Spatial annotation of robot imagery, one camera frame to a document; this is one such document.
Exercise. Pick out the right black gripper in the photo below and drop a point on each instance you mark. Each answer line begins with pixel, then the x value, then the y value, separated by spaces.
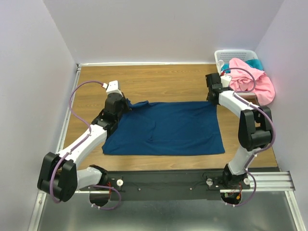
pixel 212 102

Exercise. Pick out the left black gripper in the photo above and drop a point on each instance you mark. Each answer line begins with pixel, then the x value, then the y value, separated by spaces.
pixel 126 103

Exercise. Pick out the dark blue t shirt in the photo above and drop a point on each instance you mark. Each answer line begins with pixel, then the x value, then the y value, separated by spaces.
pixel 175 129

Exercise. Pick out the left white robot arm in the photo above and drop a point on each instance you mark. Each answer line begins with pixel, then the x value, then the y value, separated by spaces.
pixel 59 175

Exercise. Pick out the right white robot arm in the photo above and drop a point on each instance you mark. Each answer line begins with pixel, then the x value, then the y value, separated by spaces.
pixel 255 132

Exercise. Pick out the white plastic laundry basket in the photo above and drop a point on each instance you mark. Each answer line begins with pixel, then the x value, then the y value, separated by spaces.
pixel 224 56

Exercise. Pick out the pink t shirt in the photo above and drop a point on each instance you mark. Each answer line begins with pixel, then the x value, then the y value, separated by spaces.
pixel 245 78

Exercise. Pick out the teal t shirt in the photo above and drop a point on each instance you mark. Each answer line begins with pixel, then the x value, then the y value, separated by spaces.
pixel 255 63

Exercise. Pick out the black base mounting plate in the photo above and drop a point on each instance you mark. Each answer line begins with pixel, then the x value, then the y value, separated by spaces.
pixel 157 185

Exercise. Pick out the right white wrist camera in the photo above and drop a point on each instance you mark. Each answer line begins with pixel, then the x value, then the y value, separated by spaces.
pixel 225 80

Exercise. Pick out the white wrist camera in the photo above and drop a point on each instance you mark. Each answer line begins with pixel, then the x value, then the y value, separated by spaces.
pixel 225 80
pixel 113 87

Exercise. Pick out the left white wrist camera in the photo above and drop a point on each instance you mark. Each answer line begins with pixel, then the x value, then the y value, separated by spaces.
pixel 113 87

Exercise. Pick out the aluminium frame rail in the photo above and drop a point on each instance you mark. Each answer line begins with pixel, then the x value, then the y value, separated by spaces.
pixel 269 205

